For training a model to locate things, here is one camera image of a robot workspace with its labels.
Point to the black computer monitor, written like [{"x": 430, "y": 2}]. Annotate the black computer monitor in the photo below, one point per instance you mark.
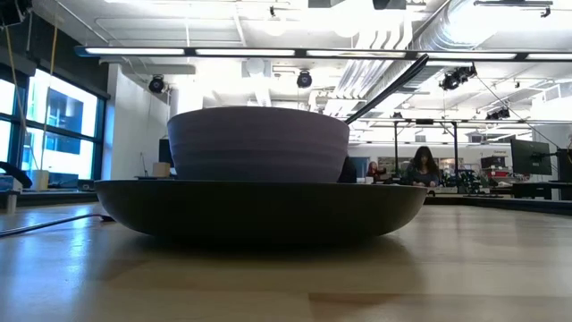
[
  {"x": 565, "y": 165},
  {"x": 532, "y": 156},
  {"x": 164, "y": 152}
]

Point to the black round plate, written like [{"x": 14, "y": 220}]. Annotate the black round plate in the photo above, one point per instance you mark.
[{"x": 259, "y": 210}]

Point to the person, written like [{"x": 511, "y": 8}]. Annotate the person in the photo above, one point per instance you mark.
[
  {"x": 372, "y": 170},
  {"x": 422, "y": 172}
]

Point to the iridescent blue fork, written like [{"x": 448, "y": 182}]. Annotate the iridescent blue fork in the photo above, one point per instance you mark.
[{"x": 107, "y": 218}]

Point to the beige bucket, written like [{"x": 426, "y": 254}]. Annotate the beige bucket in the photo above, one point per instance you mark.
[{"x": 40, "y": 180}]

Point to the iridescent purple spoon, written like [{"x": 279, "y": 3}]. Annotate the iridescent purple spoon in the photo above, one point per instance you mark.
[{"x": 389, "y": 89}]

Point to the dark window frame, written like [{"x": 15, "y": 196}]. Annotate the dark window frame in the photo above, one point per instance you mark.
[{"x": 102, "y": 134}]

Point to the black overhead device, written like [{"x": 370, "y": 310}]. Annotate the black overhead device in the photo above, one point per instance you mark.
[{"x": 13, "y": 11}]

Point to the lavender plastic bowl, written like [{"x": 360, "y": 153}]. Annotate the lavender plastic bowl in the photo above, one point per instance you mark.
[{"x": 254, "y": 147}]

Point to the black background rig frame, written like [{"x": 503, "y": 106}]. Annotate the black background rig frame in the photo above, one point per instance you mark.
[{"x": 396, "y": 147}]

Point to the black ceiling spotlight cluster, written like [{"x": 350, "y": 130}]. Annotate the black ceiling spotlight cluster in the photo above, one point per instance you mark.
[
  {"x": 456, "y": 78},
  {"x": 498, "y": 114}
]

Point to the long ceiling light bar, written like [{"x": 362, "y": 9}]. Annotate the long ceiling light bar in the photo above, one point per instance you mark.
[{"x": 246, "y": 52}]

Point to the silver ventilation duct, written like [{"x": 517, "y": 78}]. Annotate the silver ventilation duct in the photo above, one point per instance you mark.
[{"x": 447, "y": 27}]

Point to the cardboard box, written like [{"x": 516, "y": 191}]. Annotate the cardboard box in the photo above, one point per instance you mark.
[{"x": 161, "y": 170}]

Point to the black office chair back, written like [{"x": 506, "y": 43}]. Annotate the black office chair back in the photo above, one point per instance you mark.
[{"x": 347, "y": 172}]

